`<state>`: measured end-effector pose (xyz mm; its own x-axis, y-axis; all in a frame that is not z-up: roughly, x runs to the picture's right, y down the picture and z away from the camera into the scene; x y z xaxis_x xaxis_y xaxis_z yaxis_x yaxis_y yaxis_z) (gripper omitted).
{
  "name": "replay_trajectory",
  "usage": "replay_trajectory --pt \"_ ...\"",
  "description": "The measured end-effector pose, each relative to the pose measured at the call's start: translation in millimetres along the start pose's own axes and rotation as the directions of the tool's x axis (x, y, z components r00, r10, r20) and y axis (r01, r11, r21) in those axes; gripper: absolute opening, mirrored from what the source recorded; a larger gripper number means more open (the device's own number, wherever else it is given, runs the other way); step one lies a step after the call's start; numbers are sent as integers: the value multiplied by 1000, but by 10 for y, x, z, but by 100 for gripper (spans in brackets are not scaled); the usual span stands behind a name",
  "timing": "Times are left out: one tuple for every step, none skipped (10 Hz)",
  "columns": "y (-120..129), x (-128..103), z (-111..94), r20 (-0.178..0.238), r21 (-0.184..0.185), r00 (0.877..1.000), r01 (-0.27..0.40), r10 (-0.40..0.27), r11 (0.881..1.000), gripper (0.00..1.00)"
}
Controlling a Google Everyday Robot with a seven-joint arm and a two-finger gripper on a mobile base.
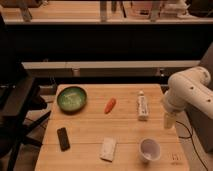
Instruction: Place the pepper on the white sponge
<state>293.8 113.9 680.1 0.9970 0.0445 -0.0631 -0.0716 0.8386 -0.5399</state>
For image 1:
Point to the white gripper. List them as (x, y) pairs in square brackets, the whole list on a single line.
[(169, 120)]

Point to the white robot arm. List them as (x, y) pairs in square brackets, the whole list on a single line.
[(189, 86)]

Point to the white sponge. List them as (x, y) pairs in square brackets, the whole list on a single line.
[(108, 149)]

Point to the white tube bottle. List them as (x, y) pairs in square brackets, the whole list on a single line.
[(143, 112)]

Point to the white cup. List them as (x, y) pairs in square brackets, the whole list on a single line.
[(149, 150)]

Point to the green bowl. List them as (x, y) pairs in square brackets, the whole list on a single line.
[(72, 99)]

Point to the black smartphone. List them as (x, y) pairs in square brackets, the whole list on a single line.
[(63, 139)]

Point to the black office chair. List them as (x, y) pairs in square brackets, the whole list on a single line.
[(19, 93)]

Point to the grey metal rail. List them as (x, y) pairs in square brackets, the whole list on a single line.
[(106, 68)]

